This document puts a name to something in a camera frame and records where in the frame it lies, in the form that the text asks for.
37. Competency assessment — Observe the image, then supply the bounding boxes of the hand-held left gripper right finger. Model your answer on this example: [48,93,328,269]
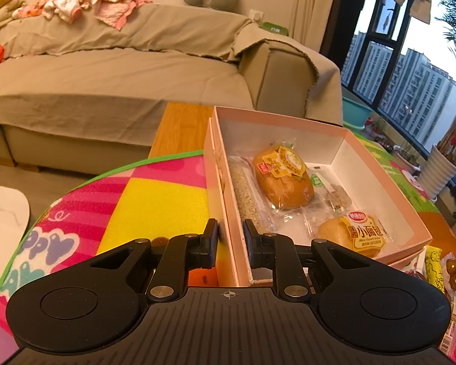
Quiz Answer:
[242,218,371,302]

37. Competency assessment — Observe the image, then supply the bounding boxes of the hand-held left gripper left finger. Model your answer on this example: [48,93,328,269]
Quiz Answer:
[86,218,219,302]

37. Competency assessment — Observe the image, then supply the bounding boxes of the clear grain bar packet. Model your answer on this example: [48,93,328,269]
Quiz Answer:
[227,155,275,233]

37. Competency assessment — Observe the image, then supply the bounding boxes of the bread packet round yellow label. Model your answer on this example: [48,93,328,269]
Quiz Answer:
[252,142,316,212]

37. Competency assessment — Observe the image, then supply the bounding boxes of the mini bread packet yellow print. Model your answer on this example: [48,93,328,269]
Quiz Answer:
[317,209,395,259]

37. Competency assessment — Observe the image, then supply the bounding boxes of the pink cardboard box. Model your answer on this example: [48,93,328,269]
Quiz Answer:
[212,105,434,288]

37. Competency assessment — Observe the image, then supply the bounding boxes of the colourful cartoon play mat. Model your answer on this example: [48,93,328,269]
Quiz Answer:
[0,137,456,365]

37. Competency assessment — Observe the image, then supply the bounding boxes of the teal plastic basin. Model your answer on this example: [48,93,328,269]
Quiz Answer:
[341,95,374,132]

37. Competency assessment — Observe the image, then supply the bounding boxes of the beige sofa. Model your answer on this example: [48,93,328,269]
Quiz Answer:
[0,4,343,170]

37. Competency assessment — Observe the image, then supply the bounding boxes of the tan sofa cover cloth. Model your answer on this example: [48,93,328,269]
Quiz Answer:
[0,4,343,132]

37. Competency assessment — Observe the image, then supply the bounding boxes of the yellow grain bar packet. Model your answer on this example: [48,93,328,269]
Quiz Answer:
[423,245,447,298]

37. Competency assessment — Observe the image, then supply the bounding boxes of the white ribbed plant pot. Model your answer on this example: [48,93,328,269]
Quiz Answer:
[417,144,456,200]

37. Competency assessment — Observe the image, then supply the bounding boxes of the packet of brown candied fruit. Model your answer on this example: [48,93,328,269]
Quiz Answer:
[440,256,456,290]

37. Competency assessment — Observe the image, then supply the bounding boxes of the white marble table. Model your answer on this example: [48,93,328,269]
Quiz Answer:
[0,182,32,252]

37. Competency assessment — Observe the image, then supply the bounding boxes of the white barcode snack packet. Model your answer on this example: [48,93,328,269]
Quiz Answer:
[438,290,456,354]

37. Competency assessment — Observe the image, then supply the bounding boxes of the black framed window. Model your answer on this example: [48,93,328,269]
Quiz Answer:
[340,0,456,160]

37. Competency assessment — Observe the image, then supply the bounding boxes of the beige curtain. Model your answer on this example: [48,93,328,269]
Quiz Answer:
[289,0,341,53]

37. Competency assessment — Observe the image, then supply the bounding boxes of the pink and white clothes pile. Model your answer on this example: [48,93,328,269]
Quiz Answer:
[13,0,153,31]

